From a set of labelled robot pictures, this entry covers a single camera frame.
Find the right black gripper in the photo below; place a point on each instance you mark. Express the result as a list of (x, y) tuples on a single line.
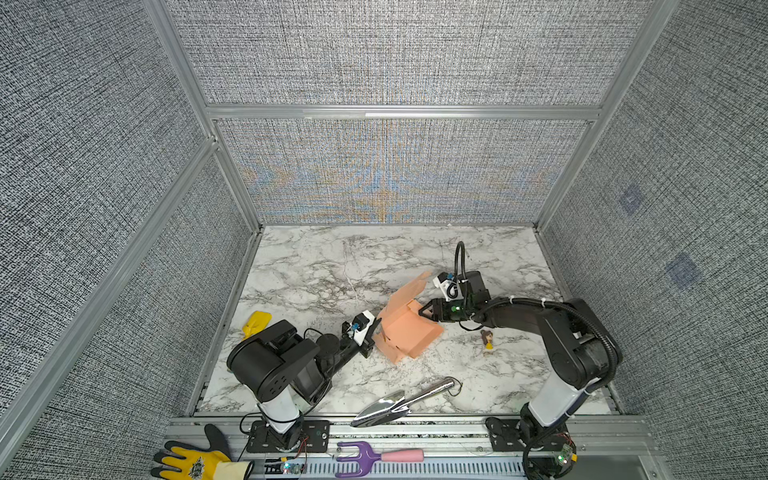
[(436, 313)]

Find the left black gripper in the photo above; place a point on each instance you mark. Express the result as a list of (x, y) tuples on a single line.
[(365, 347)]

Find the pink paper box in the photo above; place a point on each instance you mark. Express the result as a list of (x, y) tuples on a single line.
[(403, 332)]

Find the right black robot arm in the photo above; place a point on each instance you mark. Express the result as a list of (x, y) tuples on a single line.
[(583, 355)]

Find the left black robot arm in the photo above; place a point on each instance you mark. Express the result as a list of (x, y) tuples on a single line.
[(289, 375)]

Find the small brown yellow figurine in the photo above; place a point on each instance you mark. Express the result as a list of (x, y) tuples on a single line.
[(487, 338)]

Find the metal garden trowel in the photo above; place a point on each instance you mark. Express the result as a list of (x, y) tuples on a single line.
[(397, 405)]

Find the purple pink hand rake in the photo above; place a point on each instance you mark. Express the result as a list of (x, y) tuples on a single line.
[(366, 457)]

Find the yellow black work glove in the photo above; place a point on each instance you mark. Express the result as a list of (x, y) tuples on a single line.
[(183, 461)]

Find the yellow handled tool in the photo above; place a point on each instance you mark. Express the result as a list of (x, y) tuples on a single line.
[(256, 323)]

